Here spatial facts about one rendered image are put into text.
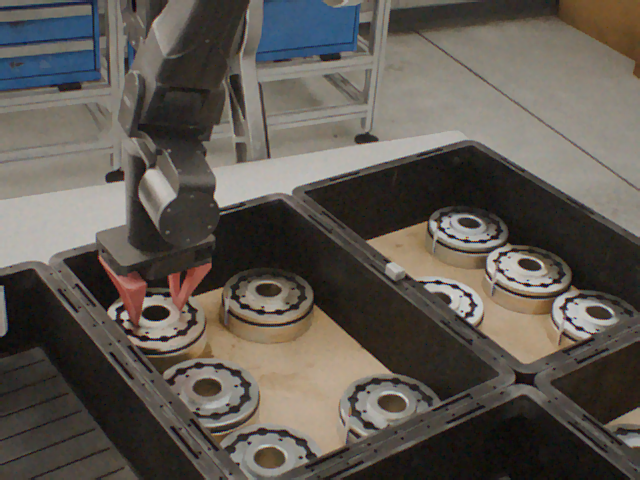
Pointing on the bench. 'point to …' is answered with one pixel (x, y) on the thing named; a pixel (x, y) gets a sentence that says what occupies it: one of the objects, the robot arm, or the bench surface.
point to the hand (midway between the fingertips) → (155, 308)
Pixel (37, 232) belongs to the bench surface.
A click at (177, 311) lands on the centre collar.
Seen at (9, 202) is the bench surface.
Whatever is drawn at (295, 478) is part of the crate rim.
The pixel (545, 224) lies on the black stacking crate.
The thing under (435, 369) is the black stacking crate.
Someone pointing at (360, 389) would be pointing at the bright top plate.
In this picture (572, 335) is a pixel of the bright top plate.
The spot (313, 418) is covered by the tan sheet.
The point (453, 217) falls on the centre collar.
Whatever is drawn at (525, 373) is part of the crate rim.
